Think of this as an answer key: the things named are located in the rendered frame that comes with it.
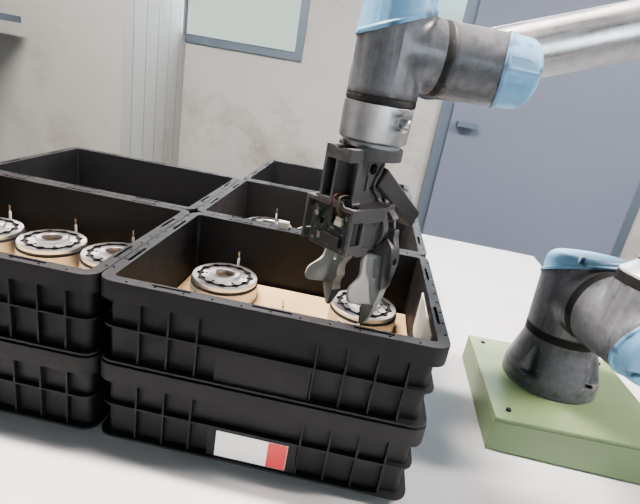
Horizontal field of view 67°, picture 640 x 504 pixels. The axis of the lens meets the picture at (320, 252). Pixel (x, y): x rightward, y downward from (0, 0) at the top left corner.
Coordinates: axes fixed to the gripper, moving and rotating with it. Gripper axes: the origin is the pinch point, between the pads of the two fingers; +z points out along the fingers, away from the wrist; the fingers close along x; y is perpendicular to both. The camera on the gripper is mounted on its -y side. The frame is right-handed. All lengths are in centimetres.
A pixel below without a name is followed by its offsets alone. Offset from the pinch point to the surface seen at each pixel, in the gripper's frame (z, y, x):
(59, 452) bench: 21.8, 29.1, -16.5
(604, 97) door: -41, -282, -62
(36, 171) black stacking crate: 2, 15, -74
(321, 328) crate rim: -0.8, 9.1, 3.9
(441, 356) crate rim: -0.3, 0.7, 14.0
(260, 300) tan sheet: 8.7, -1.2, -18.4
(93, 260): 5.9, 17.9, -35.9
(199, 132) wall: 25, -137, -260
